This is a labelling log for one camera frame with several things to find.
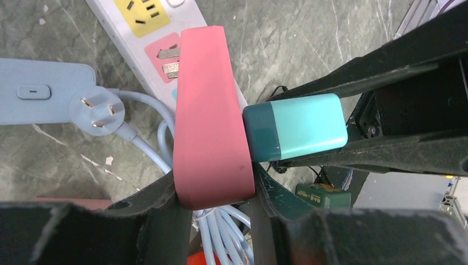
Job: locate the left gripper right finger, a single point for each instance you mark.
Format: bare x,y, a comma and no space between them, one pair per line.
287,230

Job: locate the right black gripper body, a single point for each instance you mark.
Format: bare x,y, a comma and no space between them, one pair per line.
429,102

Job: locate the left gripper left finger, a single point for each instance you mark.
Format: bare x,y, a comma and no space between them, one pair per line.
149,227

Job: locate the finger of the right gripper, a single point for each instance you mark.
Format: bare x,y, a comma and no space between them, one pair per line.
418,51
443,152

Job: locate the dark green cube socket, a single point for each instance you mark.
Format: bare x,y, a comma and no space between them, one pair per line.
323,195

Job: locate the red cube socket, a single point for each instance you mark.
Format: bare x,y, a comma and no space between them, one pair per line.
200,259

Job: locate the pink socket adapter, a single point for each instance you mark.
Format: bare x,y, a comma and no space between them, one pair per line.
91,204

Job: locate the pink triangular power strip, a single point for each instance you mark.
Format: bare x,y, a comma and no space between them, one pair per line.
211,160

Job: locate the teal green charger plug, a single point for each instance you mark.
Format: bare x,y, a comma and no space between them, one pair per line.
289,128

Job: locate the light blue power strip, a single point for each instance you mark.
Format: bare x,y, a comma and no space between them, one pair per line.
39,92

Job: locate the white multicolour power strip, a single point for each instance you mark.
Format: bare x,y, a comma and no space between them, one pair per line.
147,34

